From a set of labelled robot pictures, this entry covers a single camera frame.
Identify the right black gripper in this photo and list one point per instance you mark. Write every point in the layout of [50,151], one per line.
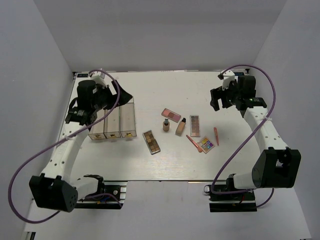
[218,93]

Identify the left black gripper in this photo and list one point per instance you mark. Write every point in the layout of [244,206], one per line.
[124,97]

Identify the nude eyeshadow palette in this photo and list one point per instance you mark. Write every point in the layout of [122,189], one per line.
[194,126]

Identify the beige foundation tube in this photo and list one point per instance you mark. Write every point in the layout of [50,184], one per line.
[181,126]

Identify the pink blush palette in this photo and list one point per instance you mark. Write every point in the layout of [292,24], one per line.
[171,115]

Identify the colourful eyeshadow palette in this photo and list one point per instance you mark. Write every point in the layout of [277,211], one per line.
[206,144]

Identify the round foundation bottle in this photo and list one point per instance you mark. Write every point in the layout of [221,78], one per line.
[166,125]

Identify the pink makeup brush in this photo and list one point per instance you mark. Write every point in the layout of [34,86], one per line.
[199,149]

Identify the brown eyeshadow palette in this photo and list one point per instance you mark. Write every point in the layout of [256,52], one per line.
[151,142]

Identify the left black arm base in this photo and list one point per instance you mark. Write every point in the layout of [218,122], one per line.
[112,198]

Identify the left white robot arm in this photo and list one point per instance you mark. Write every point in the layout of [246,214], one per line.
[52,189]

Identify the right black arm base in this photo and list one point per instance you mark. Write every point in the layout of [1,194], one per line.
[230,203]

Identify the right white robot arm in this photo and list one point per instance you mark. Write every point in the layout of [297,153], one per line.
[277,165]

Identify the pink makeup applicator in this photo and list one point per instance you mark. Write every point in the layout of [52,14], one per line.
[216,135]

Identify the right clear organizer bin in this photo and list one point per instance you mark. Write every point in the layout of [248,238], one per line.
[128,120]

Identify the clear organizer bin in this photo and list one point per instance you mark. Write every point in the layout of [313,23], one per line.
[128,120]
[112,124]
[97,130]

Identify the middle clear organizer bin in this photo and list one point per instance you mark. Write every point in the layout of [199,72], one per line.
[112,124]

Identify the left clear organizer bin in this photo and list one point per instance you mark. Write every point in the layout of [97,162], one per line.
[97,130]

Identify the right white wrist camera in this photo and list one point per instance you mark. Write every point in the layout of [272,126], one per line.
[226,77]

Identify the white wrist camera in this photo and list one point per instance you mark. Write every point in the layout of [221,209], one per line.
[226,77]
[98,77]

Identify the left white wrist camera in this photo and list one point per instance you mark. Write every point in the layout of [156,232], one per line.
[98,77]

